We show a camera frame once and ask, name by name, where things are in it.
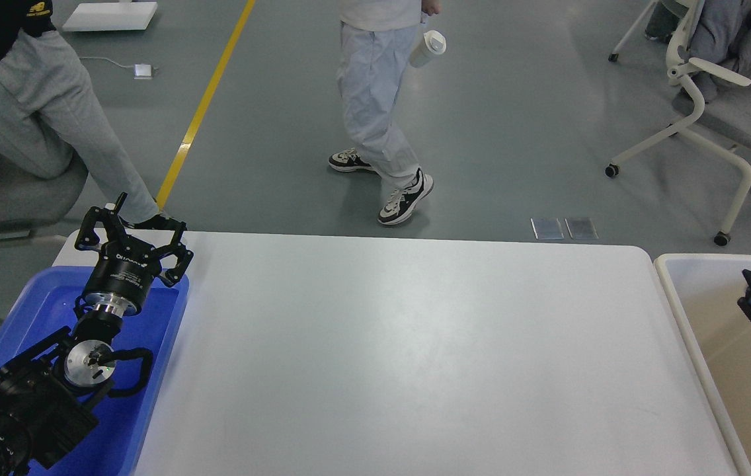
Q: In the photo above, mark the grey chair at left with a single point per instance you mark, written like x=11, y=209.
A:
x=28, y=202

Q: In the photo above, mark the left metal floor plate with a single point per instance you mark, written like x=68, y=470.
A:
x=547, y=229

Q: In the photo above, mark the person in grey sweatpants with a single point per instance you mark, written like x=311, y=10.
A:
x=50, y=115

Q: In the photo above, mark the white flat board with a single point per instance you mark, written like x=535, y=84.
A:
x=111, y=16

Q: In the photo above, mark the white drink cup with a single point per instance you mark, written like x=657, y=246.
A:
x=433, y=45

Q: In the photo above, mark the beige plastic bin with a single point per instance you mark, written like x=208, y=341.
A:
x=703, y=290

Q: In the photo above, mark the person in white clothes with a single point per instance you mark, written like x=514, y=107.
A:
x=377, y=38

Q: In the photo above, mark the blue plastic tray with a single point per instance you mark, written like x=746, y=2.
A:
x=46, y=305

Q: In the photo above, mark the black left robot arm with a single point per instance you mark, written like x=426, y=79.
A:
x=49, y=391

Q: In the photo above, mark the grey jacket on chair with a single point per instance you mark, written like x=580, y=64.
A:
x=721, y=36

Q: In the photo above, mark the white office chair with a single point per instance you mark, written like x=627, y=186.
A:
x=721, y=126

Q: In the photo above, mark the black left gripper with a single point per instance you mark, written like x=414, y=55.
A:
x=123, y=275

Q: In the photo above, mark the right metal floor plate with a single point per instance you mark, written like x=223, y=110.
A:
x=581, y=228

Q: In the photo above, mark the small white floor box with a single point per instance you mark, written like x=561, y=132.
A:
x=143, y=71

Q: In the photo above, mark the metal floor plate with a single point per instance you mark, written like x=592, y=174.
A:
x=581, y=228
x=547, y=229

